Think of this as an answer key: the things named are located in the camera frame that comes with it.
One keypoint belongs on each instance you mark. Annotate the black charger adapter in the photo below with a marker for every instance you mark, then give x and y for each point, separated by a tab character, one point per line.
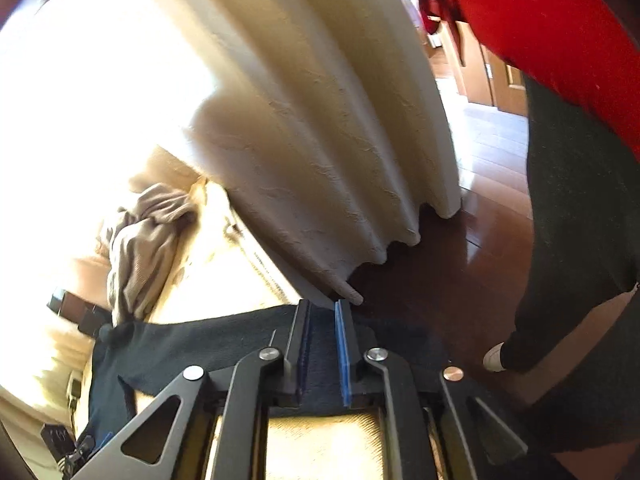
58	441

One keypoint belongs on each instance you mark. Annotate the right side cream curtain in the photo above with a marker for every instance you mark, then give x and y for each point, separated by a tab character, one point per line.
323	123

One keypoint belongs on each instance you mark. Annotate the black knit sweater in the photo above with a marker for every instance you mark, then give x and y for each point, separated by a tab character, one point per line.
144	357

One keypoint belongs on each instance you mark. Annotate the taupe knit sweater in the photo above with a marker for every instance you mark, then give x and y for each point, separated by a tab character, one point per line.
142	240

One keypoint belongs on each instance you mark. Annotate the black box beside bed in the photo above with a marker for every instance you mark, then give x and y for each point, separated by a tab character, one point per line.
88	317

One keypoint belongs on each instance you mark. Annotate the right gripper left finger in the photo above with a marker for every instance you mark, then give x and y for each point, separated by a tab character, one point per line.
208	424

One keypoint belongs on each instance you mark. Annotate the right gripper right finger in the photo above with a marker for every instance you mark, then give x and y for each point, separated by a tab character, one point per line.
439	424

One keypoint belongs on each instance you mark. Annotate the person's red top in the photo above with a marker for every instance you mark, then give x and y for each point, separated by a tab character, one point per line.
575	48

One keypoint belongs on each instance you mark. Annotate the brown wooden door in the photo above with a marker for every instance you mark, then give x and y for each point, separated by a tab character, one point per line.
480	75

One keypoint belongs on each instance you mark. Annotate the white sock foot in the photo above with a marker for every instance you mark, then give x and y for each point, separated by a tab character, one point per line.
492	359

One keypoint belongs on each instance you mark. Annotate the orange paw print blanket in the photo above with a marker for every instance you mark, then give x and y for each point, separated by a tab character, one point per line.
220	271

